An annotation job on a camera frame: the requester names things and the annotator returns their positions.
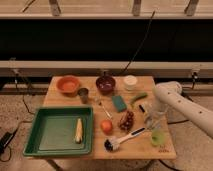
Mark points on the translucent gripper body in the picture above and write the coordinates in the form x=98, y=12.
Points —
x=156, y=108

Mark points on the grey towel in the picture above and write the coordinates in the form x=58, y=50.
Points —
x=151, y=121

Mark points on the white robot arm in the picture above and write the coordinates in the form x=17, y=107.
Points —
x=168, y=94

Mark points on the green plastic tray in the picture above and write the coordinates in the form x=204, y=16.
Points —
x=53, y=132

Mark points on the light green cup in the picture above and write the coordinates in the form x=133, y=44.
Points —
x=157, y=137

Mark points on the bunch of red grapes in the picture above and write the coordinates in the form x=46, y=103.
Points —
x=127, y=121

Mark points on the green sponge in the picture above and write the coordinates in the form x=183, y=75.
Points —
x=119, y=103

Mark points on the white cup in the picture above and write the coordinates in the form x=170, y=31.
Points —
x=130, y=82

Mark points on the metal spoon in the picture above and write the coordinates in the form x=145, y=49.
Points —
x=104, y=109

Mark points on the orange peach fruit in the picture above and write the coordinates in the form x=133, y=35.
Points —
x=106, y=126

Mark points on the white dish brush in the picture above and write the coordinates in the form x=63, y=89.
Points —
x=113, y=143

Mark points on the dark red bowl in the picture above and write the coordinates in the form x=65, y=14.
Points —
x=105, y=84

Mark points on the small metal cup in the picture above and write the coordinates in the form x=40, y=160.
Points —
x=84, y=95

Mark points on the yellow corn cob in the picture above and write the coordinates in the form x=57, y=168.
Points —
x=79, y=131

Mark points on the orange bowl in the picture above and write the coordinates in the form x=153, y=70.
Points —
x=68, y=85

